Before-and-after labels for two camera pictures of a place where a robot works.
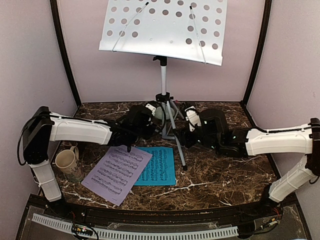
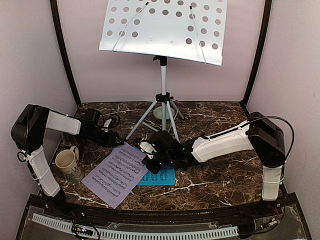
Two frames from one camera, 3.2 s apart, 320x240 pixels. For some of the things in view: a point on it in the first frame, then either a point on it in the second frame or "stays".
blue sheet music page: (160, 170) stays
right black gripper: (184, 138) -> (147, 162)
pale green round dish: (158, 113) stays
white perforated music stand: (190, 29) stays
